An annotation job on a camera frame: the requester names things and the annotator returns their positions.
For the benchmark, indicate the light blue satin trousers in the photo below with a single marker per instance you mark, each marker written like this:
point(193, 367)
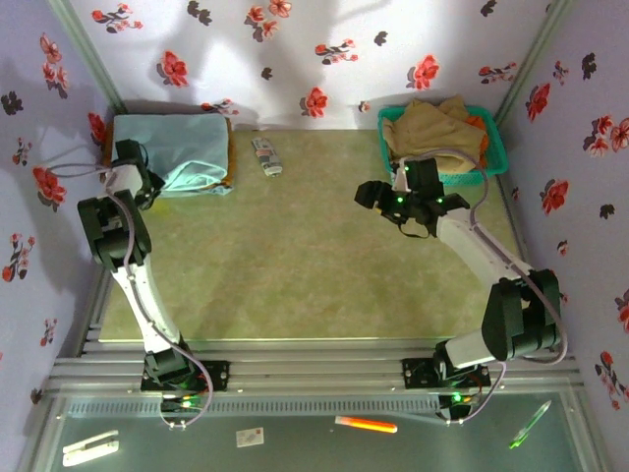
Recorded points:
point(187, 147)

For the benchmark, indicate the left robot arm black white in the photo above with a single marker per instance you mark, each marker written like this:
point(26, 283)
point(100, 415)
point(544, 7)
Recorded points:
point(142, 295)

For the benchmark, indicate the beige trousers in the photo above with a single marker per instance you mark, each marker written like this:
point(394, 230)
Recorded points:
point(432, 133)

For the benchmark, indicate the folded brown trousers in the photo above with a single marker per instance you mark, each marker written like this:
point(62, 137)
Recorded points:
point(230, 147)

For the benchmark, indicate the orange cloth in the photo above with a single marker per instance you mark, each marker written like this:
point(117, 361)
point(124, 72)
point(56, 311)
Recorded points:
point(481, 133)

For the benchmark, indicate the teal plastic basket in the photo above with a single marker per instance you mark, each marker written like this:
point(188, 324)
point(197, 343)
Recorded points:
point(497, 147)

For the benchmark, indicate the orange marker pen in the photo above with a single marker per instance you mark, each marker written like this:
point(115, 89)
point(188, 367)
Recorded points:
point(366, 424)

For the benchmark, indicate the green pen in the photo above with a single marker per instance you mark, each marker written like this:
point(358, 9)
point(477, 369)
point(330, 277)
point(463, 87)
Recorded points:
point(530, 425)

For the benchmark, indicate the white flat hand tool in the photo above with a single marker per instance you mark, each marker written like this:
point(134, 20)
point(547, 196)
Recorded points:
point(91, 448)

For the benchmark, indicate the white card red print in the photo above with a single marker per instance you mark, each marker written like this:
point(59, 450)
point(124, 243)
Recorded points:
point(249, 437)

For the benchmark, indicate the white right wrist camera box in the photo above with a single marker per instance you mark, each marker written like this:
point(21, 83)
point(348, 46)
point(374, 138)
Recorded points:
point(402, 178)

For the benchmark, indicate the aluminium corner post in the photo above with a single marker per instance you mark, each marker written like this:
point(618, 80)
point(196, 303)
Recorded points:
point(533, 54)
point(91, 59)

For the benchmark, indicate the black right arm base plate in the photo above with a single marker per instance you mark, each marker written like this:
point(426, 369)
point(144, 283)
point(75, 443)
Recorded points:
point(417, 373)

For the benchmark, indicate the aluminium rail frame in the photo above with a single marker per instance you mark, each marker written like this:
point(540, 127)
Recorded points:
point(314, 366)

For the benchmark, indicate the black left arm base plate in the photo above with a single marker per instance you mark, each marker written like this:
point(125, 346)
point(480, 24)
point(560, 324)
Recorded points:
point(218, 376)

